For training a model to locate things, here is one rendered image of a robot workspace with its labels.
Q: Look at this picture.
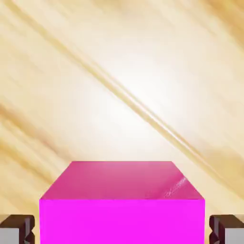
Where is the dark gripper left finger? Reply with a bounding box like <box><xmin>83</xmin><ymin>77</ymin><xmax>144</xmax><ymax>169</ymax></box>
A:
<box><xmin>0</xmin><ymin>214</ymin><xmax>36</xmax><ymax>244</ymax></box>

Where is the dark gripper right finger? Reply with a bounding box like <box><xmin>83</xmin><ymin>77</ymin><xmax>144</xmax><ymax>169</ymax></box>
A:
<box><xmin>209</xmin><ymin>214</ymin><xmax>244</xmax><ymax>244</ymax></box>

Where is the small magenta cube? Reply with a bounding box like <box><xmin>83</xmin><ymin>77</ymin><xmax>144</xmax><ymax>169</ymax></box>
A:
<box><xmin>39</xmin><ymin>161</ymin><xmax>206</xmax><ymax>244</ymax></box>

